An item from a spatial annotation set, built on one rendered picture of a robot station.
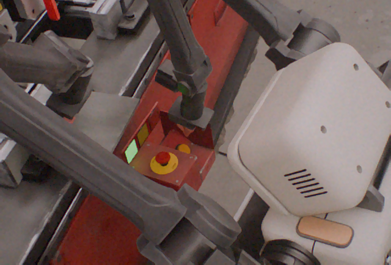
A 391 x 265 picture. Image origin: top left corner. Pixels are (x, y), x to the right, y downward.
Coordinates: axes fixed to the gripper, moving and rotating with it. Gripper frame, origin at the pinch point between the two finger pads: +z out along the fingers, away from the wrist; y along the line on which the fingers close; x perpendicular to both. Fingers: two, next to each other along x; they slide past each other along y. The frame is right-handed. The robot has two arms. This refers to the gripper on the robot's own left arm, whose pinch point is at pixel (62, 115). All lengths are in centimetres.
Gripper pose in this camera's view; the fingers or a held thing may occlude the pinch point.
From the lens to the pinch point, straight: 133.3
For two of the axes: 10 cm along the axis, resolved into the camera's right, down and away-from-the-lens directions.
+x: 8.8, 4.7, 0.9
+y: -3.2, 7.1, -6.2
